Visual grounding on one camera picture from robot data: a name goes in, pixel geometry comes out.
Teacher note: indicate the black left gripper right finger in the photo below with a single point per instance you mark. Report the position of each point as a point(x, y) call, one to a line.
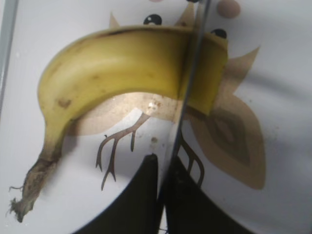
point(190, 211)

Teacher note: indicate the white cutting board grey rim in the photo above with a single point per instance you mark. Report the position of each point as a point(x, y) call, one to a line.
point(269, 87)

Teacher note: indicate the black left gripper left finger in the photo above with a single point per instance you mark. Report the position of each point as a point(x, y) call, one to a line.
point(135, 210)

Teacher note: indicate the yellow banana with stem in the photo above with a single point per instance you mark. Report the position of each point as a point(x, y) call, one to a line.
point(87, 72)

